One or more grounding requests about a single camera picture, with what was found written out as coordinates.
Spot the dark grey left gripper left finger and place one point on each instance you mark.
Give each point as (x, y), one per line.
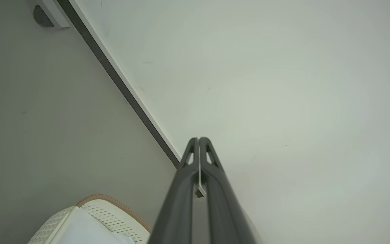
(178, 203)

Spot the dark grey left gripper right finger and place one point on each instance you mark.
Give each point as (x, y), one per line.
(222, 210)

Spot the white garment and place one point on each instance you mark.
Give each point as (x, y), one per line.
(86, 230)

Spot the grey metal frame leg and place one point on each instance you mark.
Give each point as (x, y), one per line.
(55, 13)

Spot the black round frame foot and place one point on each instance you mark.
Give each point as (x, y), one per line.
(42, 17)

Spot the white laundry basket tan rim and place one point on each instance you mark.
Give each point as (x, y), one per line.
(120, 220)

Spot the white and black baseboard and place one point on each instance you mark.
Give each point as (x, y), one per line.
(120, 83)

